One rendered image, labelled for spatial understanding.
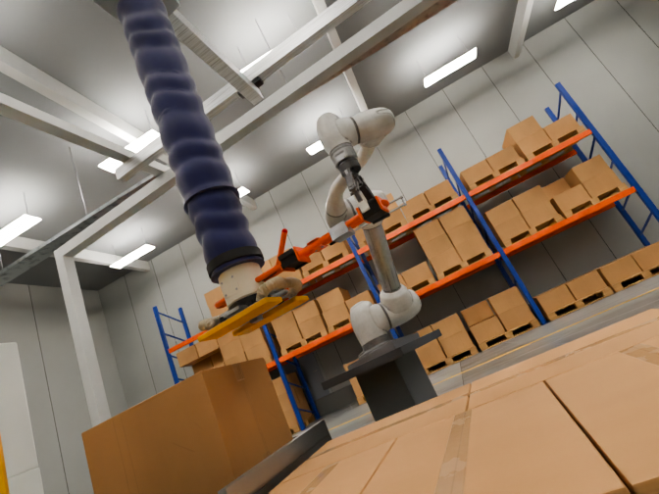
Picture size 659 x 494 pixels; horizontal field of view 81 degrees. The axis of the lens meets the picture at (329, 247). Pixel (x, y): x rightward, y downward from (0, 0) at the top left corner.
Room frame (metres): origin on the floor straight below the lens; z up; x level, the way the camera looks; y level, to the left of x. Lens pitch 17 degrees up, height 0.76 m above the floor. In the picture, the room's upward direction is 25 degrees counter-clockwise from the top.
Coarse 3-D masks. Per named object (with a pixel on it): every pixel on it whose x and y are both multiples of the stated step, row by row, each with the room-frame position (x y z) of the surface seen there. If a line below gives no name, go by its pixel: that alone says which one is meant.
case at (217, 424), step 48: (192, 384) 1.32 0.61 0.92; (240, 384) 1.48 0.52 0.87; (96, 432) 1.45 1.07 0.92; (144, 432) 1.39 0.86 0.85; (192, 432) 1.33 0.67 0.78; (240, 432) 1.39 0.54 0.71; (288, 432) 1.67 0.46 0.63; (96, 480) 1.46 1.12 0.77; (144, 480) 1.40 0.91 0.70; (192, 480) 1.35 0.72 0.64
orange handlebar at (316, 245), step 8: (384, 200) 1.20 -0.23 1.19; (352, 224) 1.28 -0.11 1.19; (328, 232) 1.28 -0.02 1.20; (312, 240) 1.30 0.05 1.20; (320, 240) 1.29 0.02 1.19; (328, 240) 1.32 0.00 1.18; (304, 248) 1.32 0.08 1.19; (312, 248) 1.30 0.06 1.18; (320, 248) 1.33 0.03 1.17; (264, 272) 1.39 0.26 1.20; (272, 272) 1.38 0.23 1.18; (256, 280) 1.40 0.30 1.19; (264, 280) 1.44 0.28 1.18; (216, 304) 1.48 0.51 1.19; (224, 304) 1.52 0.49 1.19
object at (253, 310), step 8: (248, 304) 1.34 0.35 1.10; (256, 304) 1.28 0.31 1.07; (264, 304) 1.28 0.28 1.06; (272, 304) 1.33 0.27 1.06; (240, 312) 1.31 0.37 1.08; (248, 312) 1.30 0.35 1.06; (256, 312) 1.33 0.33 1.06; (224, 320) 1.39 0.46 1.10; (232, 320) 1.32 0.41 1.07; (240, 320) 1.34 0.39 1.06; (248, 320) 1.40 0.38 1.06; (216, 328) 1.35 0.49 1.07; (224, 328) 1.36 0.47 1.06; (232, 328) 1.43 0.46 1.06; (200, 336) 1.38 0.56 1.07; (208, 336) 1.37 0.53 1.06; (216, 336) 1.43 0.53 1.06
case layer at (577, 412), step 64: (640, 320) 1.22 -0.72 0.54; (512, 384) 1.15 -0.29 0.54; (576, 384) 0.89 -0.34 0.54; (640, 384) 0.72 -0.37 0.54; (320, 448) 1.56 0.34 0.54; (384, 448) 1.10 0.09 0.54; (448, 448) 0.86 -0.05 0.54; (512, 448) 0.71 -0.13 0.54; (576, 448) 0.60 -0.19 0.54; (640, 448) 0.53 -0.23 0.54
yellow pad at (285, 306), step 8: (296, 296) 1.45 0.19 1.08; (304, 296) 1.50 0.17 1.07; (280, 304) 1.47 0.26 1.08; (288, 304) 1.46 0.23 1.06; (296, 304) 1.51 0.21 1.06; (272, 312) 1.49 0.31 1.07; (280, 312) 1.52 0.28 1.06; (264, 320) 1.52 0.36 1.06; (272, 320) 1.59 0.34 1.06; (240, 328) 1.55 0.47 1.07; (248, 328) 1.55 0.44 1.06; (256, 328) 1.63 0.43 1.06
